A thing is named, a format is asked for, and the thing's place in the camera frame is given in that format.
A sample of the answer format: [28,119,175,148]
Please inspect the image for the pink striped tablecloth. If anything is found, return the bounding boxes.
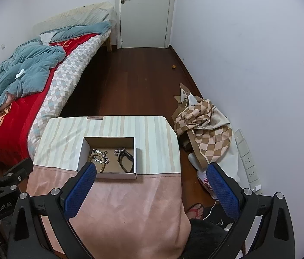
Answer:
[27,115,191,259]

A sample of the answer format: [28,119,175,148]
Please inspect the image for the white power strip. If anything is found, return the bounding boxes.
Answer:
[234,129,261,184]

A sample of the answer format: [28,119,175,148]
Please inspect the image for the person's foot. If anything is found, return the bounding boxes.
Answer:
[191,206,205,220]

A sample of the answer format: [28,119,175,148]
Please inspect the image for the silver chain bracelet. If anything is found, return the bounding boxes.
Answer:
[91,148,111,165]

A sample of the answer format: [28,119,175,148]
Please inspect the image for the red patterned white bag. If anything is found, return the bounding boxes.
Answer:
[198,173,217,192]

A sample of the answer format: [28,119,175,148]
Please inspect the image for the white door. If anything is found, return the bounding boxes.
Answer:
[116,0,177,49]

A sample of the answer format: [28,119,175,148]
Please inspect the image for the wooden bead bracelet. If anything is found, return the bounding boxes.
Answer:
[89,152,109,174]

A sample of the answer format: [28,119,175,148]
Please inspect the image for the cream pillow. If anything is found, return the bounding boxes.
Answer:
[32,1,119,37]

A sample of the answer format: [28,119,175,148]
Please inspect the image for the brown checkered cloth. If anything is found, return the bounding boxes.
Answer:
[171,83,233,170]

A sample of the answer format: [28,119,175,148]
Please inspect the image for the red flip-flop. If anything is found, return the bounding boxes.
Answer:
[185,203,205,220]

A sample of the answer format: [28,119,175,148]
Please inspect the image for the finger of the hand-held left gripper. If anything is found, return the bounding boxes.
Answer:
[0,157,34,195]

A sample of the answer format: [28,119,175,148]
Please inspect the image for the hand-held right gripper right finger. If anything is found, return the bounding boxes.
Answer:
[206,162,296,259]

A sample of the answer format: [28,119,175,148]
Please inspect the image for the bed with red blanket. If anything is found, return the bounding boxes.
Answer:
[0,32,101,166]

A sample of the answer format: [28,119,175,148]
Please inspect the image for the white cardboard box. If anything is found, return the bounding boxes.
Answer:
[77,136,137,181]

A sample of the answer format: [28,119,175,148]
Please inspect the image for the blue quilt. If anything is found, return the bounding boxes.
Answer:
[0,21,113,126]

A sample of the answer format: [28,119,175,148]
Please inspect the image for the wooden bed frame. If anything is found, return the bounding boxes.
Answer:
[106,23,120,52]

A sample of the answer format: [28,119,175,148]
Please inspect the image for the white cable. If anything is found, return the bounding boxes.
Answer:
[203,198,218,219]

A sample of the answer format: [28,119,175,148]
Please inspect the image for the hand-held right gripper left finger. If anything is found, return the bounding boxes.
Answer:
[6,162,97,259]

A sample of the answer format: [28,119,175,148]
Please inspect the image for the black wrist band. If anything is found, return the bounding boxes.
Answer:
[117,150,135,174]

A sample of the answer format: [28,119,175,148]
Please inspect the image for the checkered bed sheet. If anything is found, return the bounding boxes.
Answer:
[27,34,112,158]

